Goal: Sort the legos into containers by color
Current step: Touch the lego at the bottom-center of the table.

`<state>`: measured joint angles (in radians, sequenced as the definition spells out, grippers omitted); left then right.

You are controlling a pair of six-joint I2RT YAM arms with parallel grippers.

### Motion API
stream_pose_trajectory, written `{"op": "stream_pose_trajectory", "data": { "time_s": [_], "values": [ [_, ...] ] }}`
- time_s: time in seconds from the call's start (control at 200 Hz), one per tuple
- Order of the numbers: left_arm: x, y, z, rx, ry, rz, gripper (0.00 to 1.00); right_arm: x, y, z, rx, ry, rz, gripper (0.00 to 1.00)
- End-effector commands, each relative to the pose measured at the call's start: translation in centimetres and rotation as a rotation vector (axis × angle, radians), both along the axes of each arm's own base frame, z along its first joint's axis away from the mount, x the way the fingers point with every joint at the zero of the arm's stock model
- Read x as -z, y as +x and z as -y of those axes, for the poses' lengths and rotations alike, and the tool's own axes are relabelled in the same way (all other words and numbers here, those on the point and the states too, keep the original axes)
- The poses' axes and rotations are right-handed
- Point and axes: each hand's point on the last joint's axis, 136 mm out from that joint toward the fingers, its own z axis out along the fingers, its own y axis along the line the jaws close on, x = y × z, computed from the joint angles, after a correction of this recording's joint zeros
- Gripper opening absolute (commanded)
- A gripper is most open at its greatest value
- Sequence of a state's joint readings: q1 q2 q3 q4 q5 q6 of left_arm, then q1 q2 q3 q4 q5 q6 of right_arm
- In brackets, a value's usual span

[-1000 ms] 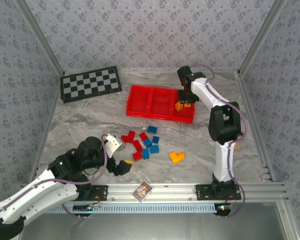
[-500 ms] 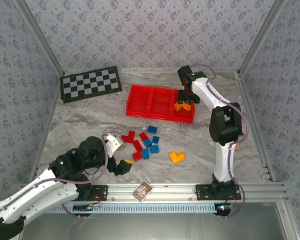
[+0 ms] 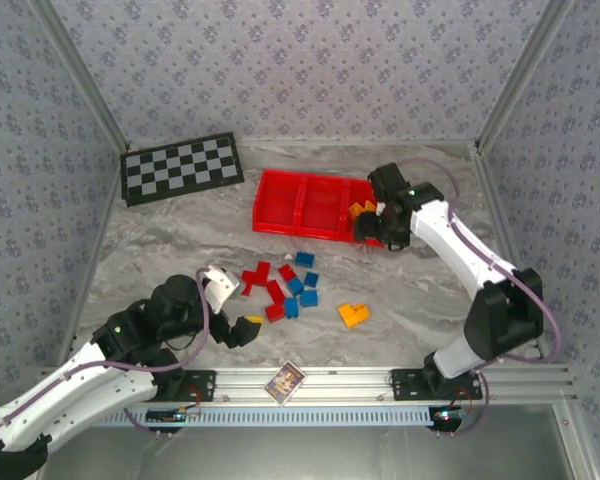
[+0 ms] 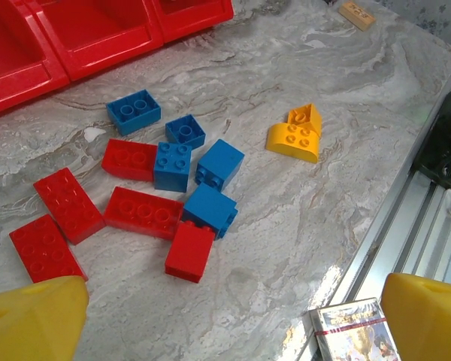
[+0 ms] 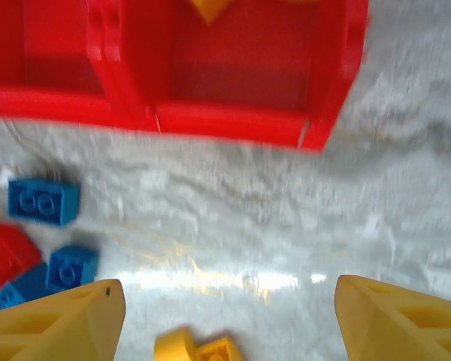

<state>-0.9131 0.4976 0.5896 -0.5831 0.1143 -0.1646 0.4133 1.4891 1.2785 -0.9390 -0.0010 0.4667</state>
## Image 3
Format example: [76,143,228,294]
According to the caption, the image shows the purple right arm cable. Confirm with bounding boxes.
[394,158,564,439]

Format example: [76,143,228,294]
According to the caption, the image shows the small circuit board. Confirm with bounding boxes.
[429,407,469,426]
[146,407,201,425]

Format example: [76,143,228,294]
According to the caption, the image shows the long red lego brick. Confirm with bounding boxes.
[265,278,287,306]
[244,260,272,297]

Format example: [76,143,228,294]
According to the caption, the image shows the wide aluminium base rail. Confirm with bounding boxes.
[39,367,579,406]

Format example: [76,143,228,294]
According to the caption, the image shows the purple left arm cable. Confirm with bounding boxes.
[0,268,216,441]

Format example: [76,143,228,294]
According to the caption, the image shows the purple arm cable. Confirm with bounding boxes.
[394,158,564,439]
[0,268,216,441]

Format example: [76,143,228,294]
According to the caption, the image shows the thin aluminium rail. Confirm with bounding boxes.
[237,138,481,149]

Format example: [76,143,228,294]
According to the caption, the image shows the red three-compartment bin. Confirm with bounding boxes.
[252,168,389,250]

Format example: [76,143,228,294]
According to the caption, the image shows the light blue slotted cable tray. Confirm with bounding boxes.
[94,405,434,427]

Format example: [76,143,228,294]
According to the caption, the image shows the grey black checkerboard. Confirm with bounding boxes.
[118,131,246,209]

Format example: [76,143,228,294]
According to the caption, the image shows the colourful playing card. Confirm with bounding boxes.
[263,362,307,405]

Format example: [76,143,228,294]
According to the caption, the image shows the aluminium frame post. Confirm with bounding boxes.
[477,0,579,151]
[29,0,131,154]

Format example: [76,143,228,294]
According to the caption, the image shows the aluminium side rail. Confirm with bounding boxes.
[57,149,129,366]
[472,144,554,364]

